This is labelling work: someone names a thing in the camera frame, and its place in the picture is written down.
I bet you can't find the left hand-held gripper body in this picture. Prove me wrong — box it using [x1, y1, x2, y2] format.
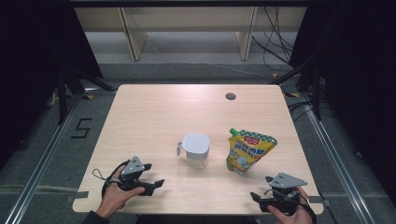
[107, 155, 148, 191]

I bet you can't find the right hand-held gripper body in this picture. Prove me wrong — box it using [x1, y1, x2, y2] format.
[260, 172, 308, 217]

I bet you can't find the yellow seasoning pouch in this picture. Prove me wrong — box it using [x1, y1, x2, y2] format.
[226, 128, 278, 175]

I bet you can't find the clear jar with white lid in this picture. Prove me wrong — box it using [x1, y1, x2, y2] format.
[176, 133, 210, 170]

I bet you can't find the person's left hand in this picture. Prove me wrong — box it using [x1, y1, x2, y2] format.
[96, 167, 146, 218]

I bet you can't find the person's right hand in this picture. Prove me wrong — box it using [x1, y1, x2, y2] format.
[266, 186, 314, 224]

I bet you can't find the black metal stand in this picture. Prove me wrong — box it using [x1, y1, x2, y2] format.
[56, 64, 117, 126]
[270, 58, 323, 121]

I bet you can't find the black curtain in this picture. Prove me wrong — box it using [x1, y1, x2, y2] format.
[0, 0, 105, 171]
[289, 0, 396, 200]

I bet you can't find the light wooden shelf unit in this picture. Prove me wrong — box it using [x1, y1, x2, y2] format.
[74, 6, 307, 62]

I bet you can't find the black wrist strap cord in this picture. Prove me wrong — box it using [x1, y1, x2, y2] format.
[92, 160, 131, 199]
[297, 191, 318, 224]

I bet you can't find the metal floor rail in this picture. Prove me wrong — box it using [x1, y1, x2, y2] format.
[3, 92, 84, 224]
[297, 92, 373, 224]

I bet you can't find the thin grey cable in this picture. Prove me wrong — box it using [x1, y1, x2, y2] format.
[145, 38, 273, 79]

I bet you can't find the black cable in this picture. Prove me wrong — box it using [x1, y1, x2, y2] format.
[262, 6, 294, 64]
[250, 35, 291, 73]

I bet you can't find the black overhead frame bar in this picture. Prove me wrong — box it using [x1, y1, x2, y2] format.
[68, 0, 314, 8]

